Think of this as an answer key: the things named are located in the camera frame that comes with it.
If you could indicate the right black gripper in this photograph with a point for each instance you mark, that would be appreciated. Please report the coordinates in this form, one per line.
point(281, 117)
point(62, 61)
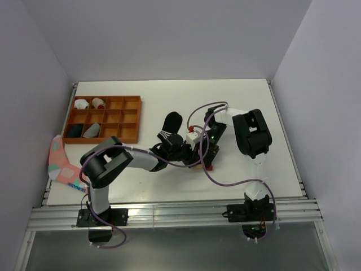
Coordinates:
point(210, 154)

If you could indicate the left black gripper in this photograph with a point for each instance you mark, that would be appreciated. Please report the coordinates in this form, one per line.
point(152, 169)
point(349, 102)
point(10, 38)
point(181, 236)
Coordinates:
point(193, 157)

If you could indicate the orange compartment tray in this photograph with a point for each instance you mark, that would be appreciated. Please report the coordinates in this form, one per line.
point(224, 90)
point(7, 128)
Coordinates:
point(120, 118)

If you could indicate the tan maroon purple striped sock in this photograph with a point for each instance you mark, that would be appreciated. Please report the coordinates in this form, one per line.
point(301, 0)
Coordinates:
point(200, 167)

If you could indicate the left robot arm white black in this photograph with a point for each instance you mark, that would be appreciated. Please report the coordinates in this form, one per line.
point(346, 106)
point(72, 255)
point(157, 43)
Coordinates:
point(104, 163)

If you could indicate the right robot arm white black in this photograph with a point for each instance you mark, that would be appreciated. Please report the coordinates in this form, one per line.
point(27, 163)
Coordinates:
point(253, 139)

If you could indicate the black sock white stripes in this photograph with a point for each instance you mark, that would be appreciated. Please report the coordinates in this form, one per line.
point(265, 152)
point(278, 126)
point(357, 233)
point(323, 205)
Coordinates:
point(171, 125)

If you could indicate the grey rolled sock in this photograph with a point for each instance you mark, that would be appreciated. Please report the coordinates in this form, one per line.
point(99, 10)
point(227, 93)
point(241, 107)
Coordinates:
point(92, 131)

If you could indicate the beige red rolled sock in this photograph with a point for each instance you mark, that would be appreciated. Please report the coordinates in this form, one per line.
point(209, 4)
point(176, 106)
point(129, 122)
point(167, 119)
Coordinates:
point(98, 103)

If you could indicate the dark teal rolled sock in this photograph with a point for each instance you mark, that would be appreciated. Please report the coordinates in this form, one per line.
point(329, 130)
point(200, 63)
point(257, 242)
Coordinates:
point(75, 131)

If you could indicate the white rolled sock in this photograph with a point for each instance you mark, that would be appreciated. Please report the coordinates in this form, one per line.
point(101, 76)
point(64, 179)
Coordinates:
point(81, 104)

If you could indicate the pink patterned sock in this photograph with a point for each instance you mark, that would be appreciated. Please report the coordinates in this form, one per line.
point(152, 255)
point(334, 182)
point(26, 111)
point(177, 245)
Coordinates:
point(60, 169)

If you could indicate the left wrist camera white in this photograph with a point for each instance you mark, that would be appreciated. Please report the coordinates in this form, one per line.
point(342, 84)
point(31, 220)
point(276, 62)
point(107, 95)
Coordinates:
point(193, 137)

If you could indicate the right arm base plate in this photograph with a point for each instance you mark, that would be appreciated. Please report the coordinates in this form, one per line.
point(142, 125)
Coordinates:
point(239, 211)

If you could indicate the aluminium front rail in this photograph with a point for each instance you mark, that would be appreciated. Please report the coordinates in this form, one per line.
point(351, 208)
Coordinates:
point(174, 214)

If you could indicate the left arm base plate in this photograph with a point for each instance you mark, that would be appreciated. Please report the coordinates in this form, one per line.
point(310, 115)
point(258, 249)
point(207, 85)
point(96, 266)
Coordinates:
point(116, 217)

